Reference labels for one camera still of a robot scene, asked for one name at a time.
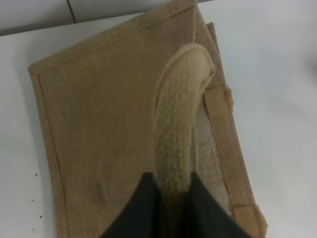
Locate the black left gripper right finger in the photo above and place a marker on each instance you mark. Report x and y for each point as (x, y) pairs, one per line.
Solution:
(204, 218)

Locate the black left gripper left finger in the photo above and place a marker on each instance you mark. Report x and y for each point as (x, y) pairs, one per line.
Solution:
(141, 217)

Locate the brown linen tote bag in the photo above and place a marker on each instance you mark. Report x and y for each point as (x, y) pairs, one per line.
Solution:
(96, 101)

